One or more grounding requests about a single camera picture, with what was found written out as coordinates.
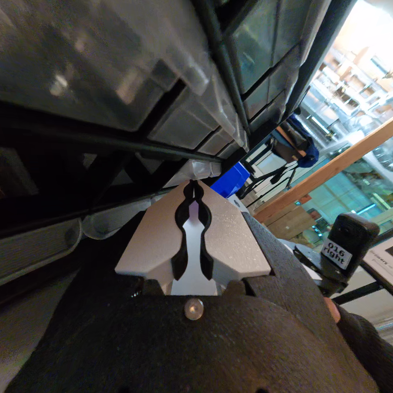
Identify blue bag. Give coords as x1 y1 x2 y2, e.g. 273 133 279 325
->
272 113 320 168

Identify white desk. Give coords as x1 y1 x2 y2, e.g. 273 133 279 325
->
170 196 393 338

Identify small clear cabinet drawer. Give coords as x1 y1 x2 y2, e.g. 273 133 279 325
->
166 159 222 188

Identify black drawer cabinet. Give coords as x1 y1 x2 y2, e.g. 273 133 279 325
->
0 0 358 304

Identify wooden beam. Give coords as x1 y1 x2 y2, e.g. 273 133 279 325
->
253 118 393 224

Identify person's right hand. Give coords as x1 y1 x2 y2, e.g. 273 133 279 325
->
324 296 342 323

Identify blue plastic bin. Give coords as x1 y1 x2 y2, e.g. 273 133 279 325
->
210 162 251 199

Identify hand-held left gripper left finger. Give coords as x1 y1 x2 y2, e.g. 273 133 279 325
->
115 181 193 296

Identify brown cardboard box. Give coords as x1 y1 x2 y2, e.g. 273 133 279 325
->
267 205 309 241

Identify person's right forearm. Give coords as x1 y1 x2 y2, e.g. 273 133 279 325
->
335 305 393 393

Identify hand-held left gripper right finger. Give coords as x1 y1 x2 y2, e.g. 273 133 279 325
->
195 180 271 295

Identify rows of clear plastic drawers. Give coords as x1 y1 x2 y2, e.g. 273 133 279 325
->
0 0 332 286

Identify white printed sheet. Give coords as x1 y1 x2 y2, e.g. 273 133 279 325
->
362 236 393 294

